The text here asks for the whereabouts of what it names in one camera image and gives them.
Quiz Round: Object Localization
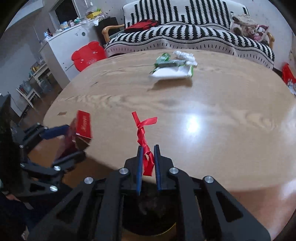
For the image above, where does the small green wrapper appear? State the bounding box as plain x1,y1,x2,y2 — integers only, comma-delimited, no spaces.
155,53,171,64

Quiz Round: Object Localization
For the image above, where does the white tissue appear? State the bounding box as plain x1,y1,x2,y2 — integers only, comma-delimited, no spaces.
173,51,198,67

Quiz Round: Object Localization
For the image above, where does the white green package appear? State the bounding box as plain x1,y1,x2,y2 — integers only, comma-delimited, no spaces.
149,65,194,80

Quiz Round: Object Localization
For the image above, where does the plush toy on sofa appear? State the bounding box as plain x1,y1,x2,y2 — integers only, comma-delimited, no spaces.
230,13,269,42

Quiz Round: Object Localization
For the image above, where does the yellow box on cabinet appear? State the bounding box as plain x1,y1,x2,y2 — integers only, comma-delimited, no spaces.
86,11,102,19

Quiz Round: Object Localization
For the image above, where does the red cloth on sofa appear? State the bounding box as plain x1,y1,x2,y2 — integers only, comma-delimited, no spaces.
124,20,160,33

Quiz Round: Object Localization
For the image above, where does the black white striped sofa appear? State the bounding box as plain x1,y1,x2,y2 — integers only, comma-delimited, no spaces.
102,1,275,69

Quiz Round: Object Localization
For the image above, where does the white cabinet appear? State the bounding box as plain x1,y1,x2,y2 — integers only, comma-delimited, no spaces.
40,20,99,88

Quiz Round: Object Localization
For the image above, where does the red bag on floor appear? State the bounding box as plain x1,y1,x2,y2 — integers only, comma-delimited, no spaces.
282,63,295,85

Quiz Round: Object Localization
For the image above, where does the green cigarette pack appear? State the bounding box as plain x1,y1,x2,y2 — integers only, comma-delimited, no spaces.
154,59,187,68

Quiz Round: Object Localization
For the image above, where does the white low shelf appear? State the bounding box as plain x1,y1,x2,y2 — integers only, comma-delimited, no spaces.
16,63,53,110

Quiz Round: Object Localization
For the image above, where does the round wooden table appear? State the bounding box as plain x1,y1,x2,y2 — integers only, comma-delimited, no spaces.
43,50,295,240

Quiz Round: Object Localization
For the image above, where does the red ribbon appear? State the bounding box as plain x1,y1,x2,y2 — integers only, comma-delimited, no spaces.
132,111,158,176

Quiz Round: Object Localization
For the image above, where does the red pig plastic stool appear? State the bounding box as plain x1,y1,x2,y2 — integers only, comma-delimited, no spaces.
71,41,107,72

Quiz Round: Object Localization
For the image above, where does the red cigarette pack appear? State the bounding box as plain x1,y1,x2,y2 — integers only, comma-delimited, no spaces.
54,109,93,166

